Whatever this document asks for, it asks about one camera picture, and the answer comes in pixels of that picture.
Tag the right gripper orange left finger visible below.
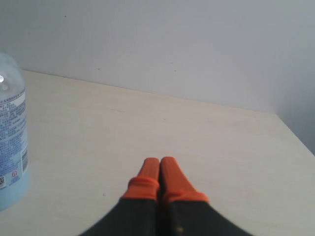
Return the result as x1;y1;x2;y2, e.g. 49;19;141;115
81;157;159;236

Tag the blue pump soap bottle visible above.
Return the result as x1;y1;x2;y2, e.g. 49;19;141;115
0;53;29;210

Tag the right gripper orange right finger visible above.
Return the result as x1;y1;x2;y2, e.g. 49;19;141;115
160;156;251;236

